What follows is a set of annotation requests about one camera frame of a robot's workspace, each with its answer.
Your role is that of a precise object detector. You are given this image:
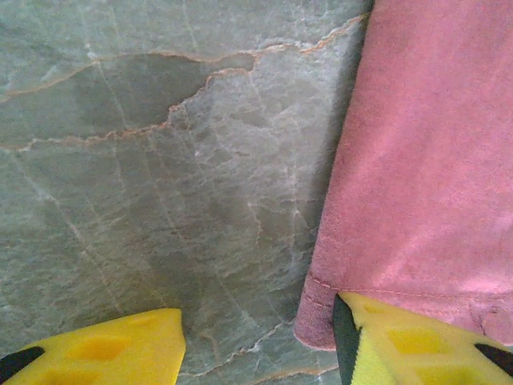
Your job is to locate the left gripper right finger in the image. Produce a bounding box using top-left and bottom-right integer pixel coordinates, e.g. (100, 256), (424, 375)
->
(332, 291), (513, 385)

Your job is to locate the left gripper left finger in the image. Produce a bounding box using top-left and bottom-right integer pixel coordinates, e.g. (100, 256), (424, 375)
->
(0, 307), (187, 385)

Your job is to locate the maroon printed t-shirt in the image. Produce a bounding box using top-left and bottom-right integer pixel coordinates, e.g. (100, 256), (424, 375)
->
(293, 0), (513, 353)

